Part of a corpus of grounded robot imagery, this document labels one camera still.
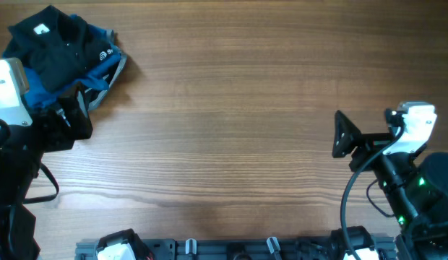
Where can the black t-shirt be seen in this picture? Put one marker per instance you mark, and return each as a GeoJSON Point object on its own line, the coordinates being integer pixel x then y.
{"type": "Point", "coordinates": [57, 47]}

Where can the grey folded garment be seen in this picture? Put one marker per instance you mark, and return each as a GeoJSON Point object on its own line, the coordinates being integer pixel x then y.
{"type": "Point", "coordinates": [99, 81]}

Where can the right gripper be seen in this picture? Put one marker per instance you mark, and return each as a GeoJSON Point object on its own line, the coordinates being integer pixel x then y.
{"type": "Point", "coordinates": [347, 142]}

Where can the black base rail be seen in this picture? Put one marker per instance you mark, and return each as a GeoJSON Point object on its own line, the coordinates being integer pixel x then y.
{"type": "Point", "coordinates": [290, 249]}

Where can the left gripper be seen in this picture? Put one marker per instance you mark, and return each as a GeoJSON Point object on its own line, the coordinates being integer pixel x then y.
{"type": "Point", "coordinates": [52, 124]}

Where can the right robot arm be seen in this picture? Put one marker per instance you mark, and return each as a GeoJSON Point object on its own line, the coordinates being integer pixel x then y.
{"type": "Point", "coordinates": [416, 194]}

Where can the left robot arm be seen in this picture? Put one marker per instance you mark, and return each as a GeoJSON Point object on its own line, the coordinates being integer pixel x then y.
{"type": "Point", "coordinates": [24, 180]}

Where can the blue polo shirt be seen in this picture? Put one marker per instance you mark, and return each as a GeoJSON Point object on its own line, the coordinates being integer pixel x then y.
{"type": "Point", "coordinates": [40, 97]}

